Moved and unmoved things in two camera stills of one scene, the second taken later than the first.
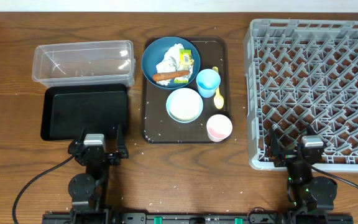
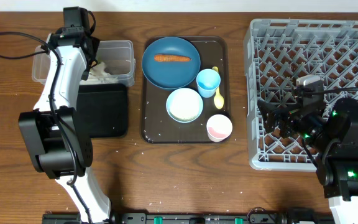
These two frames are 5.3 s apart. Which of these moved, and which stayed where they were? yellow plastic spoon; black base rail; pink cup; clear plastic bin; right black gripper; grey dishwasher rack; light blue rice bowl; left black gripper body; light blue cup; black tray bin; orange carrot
Moved: left black gripper body; right black gripper; orange carrot
Stayed: light blue rice bowl; light blue cup; black tray bin; grey dishwasher rack; clear plastic bin; yellow plastic spoon; black base rail; pink cup
